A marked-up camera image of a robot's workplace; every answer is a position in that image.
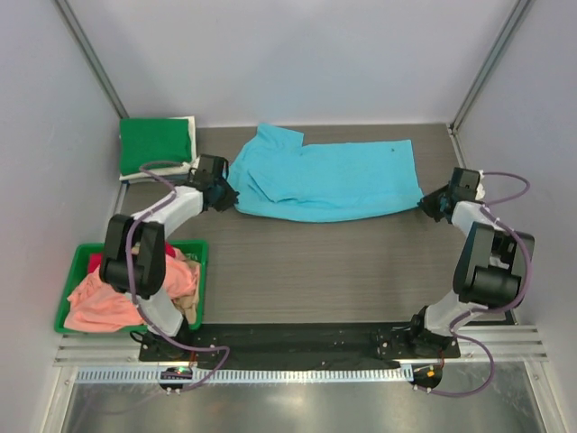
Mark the light blue t shirt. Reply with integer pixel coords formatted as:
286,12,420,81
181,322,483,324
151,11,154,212
228,124,423,223

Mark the green plastic bin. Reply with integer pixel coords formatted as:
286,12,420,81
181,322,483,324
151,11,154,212
53,240,208,334

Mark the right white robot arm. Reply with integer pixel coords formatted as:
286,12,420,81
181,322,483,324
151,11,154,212
406,168,535,357

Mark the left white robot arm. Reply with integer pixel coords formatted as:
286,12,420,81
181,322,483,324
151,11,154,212
99,154,238,361

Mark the folded cream t shirt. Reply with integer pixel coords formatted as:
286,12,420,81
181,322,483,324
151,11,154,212
119,116,197,183

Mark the folded grey blue t shirt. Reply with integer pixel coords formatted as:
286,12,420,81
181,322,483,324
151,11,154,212
121,176,187,185

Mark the folded green t shirt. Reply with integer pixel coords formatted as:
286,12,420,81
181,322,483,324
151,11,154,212
119,118,193,176

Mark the beige t shirt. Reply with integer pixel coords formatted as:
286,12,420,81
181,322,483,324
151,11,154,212
173,260,201,324

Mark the red t shirt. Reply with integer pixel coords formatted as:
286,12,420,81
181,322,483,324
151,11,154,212
87,243,184,273

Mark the salmon pink t shirt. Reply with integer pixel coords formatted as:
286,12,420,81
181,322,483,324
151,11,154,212
64,254,192,333

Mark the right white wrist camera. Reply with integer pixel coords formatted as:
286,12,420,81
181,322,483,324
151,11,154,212
475,170,486,202

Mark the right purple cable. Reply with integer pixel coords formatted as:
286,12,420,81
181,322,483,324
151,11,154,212
426,170,533,397

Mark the aluminium rail front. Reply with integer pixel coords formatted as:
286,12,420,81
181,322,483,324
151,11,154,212
53,326,548,367

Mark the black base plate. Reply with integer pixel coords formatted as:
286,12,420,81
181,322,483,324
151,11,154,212
137,320,462,367

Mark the right aluminium frame post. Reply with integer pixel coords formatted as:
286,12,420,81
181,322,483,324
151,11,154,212
447,0,537,135

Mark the aluminium frame post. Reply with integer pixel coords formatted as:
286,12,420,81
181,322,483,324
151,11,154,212
52,0,129,118
447,0,537,135

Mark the white slotted cable duct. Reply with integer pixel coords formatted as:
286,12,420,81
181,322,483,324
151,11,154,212
75,364,413,385

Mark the left aluminium frame post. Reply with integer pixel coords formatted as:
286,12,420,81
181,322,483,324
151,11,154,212
52,0,129,118

